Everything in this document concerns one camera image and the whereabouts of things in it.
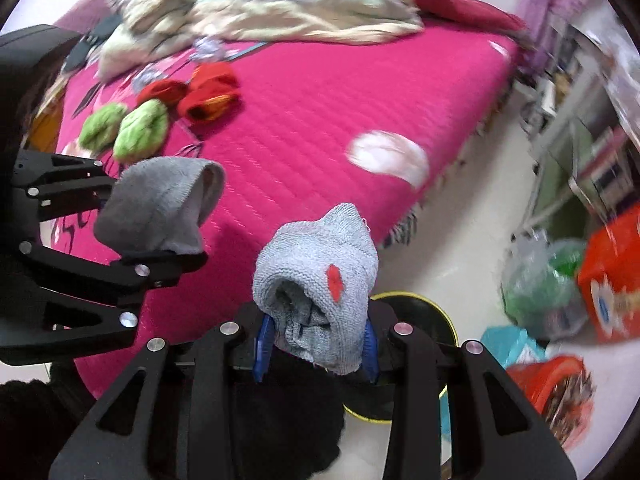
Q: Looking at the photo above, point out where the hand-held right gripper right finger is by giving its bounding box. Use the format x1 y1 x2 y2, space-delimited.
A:
361 299 577 480

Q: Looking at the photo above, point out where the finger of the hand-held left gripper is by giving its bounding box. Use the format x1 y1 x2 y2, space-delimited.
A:
0 240 209 367
14 152 122 222

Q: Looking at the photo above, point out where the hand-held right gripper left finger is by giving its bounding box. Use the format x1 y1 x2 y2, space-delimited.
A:
49 302 276 480

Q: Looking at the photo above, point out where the plain grey sock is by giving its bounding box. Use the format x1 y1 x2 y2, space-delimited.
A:
93 157 227 257

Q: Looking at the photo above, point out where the grey sock with red mark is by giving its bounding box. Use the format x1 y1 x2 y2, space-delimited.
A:
252 203 379 377

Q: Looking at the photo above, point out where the green knitted sock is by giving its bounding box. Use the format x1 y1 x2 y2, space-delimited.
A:
112 98 171 164
78 102 129 154

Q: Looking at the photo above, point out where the black bin with yellow rim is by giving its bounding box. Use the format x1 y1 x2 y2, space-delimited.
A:
344 292 461 422

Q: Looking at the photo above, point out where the red knitted sock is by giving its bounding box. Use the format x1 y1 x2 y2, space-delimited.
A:
135 78 189 109
177 62 242 127

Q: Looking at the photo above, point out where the teal plastic bag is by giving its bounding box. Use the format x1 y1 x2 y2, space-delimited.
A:
481 325 547 368

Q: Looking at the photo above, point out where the green plastic bag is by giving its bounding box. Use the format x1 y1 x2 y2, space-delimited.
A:
501 231 589 339

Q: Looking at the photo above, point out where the red plastic basin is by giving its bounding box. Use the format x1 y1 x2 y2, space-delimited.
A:
506 355 597 448

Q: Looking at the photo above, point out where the cream and green blanket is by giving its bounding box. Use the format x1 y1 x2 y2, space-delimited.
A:
97 0 427 82

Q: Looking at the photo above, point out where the pink quilted bed cover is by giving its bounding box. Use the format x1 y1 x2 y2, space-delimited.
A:
47 0 526 401

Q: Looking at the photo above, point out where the red printed carton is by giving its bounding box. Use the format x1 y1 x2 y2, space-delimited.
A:
576 209 640 345

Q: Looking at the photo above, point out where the cluttered storage shelf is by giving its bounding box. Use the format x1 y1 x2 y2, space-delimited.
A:
517 7 640 231

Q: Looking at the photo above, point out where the purple curtain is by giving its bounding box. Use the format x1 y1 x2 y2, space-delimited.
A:
519 0 593 48

